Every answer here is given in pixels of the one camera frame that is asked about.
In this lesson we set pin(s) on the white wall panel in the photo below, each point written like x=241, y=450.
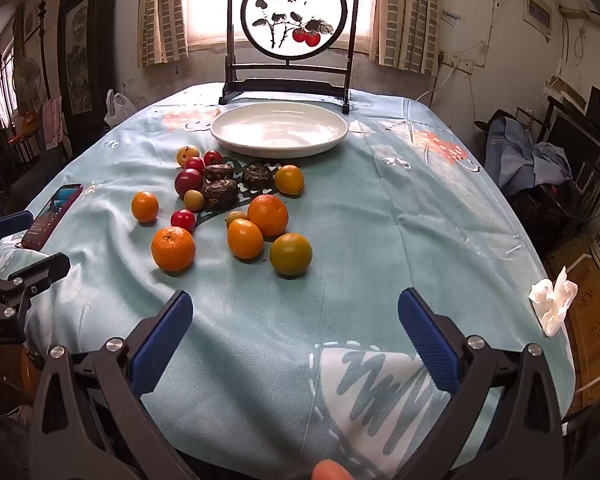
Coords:
x=537, y=12

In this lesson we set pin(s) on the small red tomato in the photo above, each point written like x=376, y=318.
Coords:
x=213, y=157
x=182, y=220
x=195, y=164

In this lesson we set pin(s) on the yellow-orange citrus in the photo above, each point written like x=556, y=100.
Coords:
x=289, y=180

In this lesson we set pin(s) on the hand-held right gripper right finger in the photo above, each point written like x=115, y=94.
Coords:
x=430, y=340

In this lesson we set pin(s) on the green-orange tangerine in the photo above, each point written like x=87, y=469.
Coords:
x=291, y=254

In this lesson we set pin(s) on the smartphone with red case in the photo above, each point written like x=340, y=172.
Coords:
x=50, y=215

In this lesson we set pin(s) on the yellow spotted round fruit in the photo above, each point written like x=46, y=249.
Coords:
x=187, y=155

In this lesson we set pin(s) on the light blue printed tablecloth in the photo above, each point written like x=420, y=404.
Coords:
x=360, y=240

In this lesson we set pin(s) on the bright window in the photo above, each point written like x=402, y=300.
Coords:
x=205, y=0

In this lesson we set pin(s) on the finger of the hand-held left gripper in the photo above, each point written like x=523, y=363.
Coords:
x=35, y=271
x=11, y=226

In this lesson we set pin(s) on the dark monitor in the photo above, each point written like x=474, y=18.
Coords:
x=575, y=145

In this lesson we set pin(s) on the dark wooden coat stand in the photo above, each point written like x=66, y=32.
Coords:
x=43, y=50

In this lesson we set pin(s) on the dark red plum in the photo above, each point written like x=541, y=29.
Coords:
x=188, y=182

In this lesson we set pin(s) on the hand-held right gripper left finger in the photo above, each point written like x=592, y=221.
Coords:
x=162, y=340

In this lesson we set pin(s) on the small yellow-green fruit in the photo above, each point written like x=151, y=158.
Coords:
x=235, y=218
x=193, y=200

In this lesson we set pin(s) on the standing fan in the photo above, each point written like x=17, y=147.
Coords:
x=27, y=77

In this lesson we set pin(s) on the crumpled white tissue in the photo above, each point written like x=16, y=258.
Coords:
x=552, y=305

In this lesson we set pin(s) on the white plastic bag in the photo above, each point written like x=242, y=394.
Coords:
x=117, y=106

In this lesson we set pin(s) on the medium smooth orange citrus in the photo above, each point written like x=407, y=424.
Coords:
x=245, y=239

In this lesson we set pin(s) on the white wall socket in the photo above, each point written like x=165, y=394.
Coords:
x=462, y=62

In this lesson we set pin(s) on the brown cardboard box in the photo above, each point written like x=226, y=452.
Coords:
x=597, y=340

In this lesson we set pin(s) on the white oval plate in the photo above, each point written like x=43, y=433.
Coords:
x=280, y=130

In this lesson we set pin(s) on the person's right hand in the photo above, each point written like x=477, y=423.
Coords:
x=331, y=471

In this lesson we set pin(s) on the small smooth orange citrus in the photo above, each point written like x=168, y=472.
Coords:
x=145, y=206

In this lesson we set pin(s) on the pink hanging cloth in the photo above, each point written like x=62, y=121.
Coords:
x=54, y=120

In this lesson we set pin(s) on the dark brown wrinkled lump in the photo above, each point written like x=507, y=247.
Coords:
x=217, y=172
x=220, y=195
x=257, y=176

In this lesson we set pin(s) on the dark framed persimmon painting screen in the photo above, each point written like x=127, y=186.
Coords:
x=290, y=87

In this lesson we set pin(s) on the checked curtain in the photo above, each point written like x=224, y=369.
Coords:
x=162, y=10
x=407, y=15

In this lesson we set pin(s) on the dark framed landscape painting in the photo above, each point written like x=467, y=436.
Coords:
x=80, y=55

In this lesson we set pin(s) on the pile of blue clothes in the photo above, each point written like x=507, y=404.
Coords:
x=525, y=160

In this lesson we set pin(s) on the large textured orange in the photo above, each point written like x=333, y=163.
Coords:
x=173, y=249
x=268, y=214

